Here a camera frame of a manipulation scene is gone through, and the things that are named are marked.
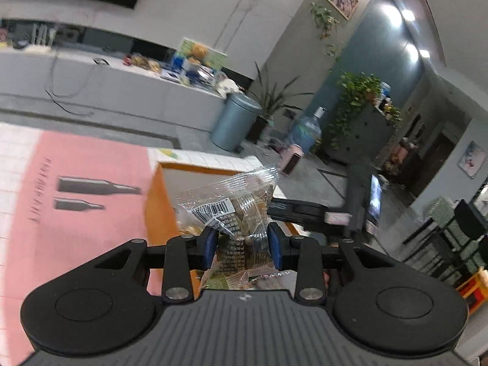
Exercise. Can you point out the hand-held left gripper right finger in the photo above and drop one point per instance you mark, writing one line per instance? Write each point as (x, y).
(274, 249)

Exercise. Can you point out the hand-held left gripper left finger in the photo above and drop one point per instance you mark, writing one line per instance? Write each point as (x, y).
(209, 247)

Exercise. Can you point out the clear nut snack packet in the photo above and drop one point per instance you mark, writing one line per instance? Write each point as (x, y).
(228, 198)

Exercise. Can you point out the orange cardboard box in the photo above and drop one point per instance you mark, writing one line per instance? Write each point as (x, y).
(162, 206)

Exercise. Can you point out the pink small appliance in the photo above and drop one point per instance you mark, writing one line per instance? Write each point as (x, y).
(292, 158)

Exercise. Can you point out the blue water jug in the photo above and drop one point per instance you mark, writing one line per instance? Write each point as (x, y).
(307, 133)

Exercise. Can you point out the dark grey cabinet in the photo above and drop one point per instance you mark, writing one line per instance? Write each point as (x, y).
(366, 137)

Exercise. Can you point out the grey trash bin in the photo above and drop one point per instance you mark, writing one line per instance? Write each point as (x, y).
(236, 122)

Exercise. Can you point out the long-leaf plant black pot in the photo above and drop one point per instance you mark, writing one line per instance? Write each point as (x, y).
(272, 99)

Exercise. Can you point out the leafy vine plant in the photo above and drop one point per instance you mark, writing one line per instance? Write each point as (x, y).
(358, 99)

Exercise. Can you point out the pink printed table mat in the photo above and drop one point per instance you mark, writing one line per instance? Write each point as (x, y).
(95, 152)

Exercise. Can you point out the black chair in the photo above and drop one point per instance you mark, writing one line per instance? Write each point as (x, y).
(457, 232)

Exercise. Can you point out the grey TV console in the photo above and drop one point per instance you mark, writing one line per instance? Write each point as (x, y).
(133, 91)

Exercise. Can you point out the blue white box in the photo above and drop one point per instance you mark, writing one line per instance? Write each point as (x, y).
(185, 66)

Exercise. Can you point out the orange crate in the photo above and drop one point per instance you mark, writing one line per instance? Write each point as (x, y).
(474, 288)

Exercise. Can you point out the hanging vine plant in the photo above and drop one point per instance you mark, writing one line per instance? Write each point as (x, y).
(324, 26)

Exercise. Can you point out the teddy bear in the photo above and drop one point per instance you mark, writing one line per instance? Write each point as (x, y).
(199, 51)

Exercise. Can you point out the pile of small snack packets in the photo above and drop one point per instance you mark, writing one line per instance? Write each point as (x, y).
(143, 63)

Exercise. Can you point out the checkered tablecloth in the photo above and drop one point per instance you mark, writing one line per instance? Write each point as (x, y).
(15, 167)

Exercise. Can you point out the small wall picture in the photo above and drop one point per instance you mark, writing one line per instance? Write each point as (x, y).
(472, 159)

